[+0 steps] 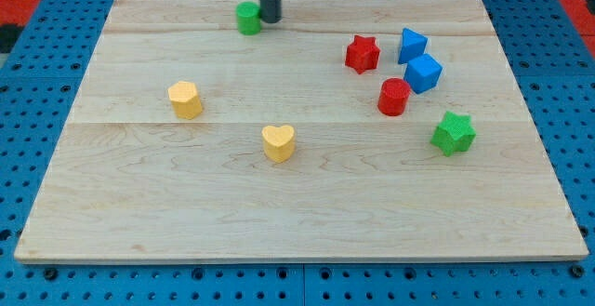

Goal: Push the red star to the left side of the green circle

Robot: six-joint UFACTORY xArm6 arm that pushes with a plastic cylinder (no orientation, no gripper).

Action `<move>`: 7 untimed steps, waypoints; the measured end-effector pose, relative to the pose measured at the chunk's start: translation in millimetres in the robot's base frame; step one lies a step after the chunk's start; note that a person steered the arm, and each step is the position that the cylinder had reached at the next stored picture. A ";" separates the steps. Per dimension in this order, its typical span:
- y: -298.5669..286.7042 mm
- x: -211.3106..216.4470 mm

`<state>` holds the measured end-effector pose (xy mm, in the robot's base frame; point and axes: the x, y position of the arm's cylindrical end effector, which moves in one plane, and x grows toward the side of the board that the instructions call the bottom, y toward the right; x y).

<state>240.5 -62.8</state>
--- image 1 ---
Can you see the red star block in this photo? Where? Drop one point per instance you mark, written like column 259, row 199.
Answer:
column 362, row 54

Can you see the green star block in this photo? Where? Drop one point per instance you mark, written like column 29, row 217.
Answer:
column 453, row 134

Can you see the yellow heart block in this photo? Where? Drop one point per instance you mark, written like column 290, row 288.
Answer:
column 279, row 142

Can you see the light wooden board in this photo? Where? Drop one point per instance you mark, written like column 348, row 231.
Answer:
column 130, row 182

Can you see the red cylinder block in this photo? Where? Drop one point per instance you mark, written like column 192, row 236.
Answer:
column 393, row 96

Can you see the yellow hexagon block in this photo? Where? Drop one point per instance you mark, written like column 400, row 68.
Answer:
column 185, row 100

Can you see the green cylinder block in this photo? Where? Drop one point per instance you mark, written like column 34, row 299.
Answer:
column 248, row 18

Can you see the blue cube block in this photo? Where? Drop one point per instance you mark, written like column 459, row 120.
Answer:
column 422, row 73

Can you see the blue triangular prism block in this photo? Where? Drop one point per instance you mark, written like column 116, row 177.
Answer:
column 413, row 45

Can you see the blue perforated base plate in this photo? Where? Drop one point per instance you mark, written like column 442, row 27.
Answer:
column 553, row 67

